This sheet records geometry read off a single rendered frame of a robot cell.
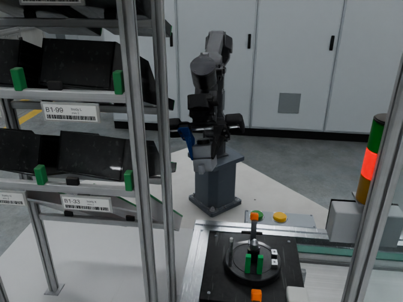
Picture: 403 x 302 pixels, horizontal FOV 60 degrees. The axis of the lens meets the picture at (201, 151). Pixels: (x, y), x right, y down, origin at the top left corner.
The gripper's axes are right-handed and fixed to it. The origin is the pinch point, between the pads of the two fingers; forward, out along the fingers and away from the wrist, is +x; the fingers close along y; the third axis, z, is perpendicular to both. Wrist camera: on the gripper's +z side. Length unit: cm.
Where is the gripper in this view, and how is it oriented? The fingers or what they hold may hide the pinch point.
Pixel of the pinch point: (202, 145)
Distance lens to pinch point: 81.3
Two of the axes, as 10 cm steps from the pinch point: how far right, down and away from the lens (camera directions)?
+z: -2.3, -4.3, -8.7
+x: -0.6, 9.0, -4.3
